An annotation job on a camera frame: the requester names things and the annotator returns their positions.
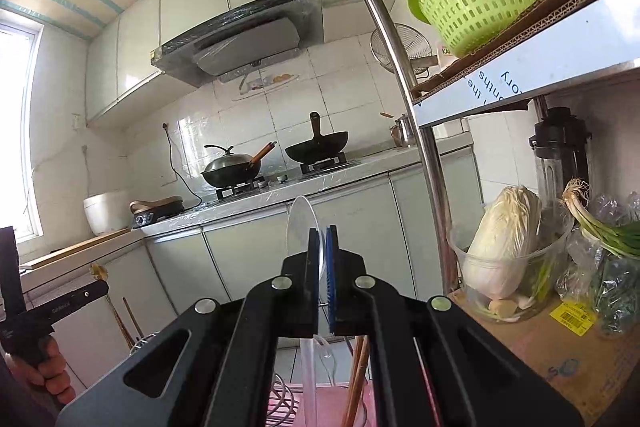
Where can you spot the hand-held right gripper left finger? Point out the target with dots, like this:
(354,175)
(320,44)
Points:
(313,267)

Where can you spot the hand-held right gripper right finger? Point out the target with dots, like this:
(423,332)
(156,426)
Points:
(331,267)

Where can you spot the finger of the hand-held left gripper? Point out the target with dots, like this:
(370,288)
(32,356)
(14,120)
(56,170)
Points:
(10,272)

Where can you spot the clear plastic spoon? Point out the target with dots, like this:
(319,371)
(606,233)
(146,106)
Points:
(302,227)

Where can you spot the wooden chopstick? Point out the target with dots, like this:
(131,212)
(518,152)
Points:
(354,372)
(131,319)
(365,357)

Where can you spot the metal utensil rack pink cups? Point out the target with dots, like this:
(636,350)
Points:
(285,399)

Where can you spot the person's left hand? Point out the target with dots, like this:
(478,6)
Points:
(50,377)

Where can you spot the wooden cutting board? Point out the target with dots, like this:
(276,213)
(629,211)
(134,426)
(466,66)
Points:
(85,244)

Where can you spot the grey kitchen counter cabinets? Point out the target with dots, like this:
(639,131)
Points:
(250,257)

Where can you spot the gas stove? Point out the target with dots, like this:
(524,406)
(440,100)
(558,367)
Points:
(280,179)

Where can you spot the white rice cooker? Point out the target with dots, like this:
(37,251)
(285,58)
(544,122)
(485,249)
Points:
(105,212)

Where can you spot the black frying pan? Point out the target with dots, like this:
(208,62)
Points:
(315,148)

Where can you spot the black wok with lid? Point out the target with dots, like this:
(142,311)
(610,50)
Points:
(227,169)

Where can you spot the black electric baking pan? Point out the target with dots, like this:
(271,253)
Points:
(157,209)

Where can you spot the window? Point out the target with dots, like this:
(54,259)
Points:
(17,132)

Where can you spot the metal kettle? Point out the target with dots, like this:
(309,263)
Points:
(404,132)

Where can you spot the small copper pot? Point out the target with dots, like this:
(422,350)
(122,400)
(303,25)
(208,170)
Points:
(386,114)

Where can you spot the napa cabbage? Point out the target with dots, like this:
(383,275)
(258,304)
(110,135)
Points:
(505,237)

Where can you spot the pale ginger piece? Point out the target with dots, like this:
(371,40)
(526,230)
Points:
(502,309)

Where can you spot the clear plastic container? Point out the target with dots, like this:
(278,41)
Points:
(550,267)

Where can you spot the grey range hood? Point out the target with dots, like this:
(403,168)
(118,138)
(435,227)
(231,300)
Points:
(240,42)

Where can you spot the cardboard sheet yellow label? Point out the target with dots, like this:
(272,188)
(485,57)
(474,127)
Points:
(565,372)

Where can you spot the black lid blender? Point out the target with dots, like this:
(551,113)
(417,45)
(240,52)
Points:
(560,147)

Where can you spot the green onions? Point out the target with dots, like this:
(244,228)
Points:
(605,232)

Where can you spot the metal storage shelf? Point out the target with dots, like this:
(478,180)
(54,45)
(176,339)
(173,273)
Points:
(525,67)

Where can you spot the plastic bag of greens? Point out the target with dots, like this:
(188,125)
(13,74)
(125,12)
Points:
(615,287)

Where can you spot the pale upper kitchen cabinets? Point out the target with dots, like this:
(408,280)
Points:
(190,2)

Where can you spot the corrugated cardboard shelf liner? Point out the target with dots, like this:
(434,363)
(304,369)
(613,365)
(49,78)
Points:
(525,32)

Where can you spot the wall socket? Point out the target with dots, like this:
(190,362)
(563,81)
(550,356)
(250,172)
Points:
(77,122)

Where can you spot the small wall shelf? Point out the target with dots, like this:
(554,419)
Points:
(265,84)

